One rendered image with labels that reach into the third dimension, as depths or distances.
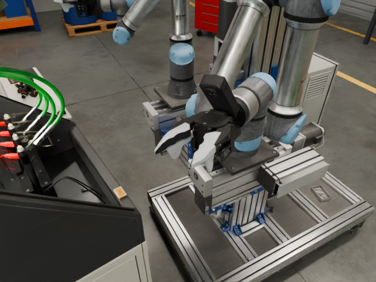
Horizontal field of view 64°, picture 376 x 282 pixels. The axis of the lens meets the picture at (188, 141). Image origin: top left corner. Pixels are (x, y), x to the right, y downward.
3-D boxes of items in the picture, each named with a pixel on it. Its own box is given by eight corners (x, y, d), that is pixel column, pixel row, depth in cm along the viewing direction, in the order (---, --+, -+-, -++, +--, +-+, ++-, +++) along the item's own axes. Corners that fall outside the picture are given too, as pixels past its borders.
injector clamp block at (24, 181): (62, 208, 120) (51, 182, 111) (36, 221, 115) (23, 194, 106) (40, 162, 142) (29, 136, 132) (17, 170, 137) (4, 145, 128)
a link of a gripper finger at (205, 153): (211, 189, 50) (222, 157, 57) (208, 162, 47) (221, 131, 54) (193, 187, 51) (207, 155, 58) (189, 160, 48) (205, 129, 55)
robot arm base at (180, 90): (188, 82, 161) (188, 65, 155) (202, 94, 150) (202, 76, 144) (162, 89, 155) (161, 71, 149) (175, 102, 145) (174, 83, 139)
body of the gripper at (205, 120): (221, 166, 58) (249, 135, 65) (219, 128, 53) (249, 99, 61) (189, 155, 62) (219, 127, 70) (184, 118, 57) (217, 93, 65)
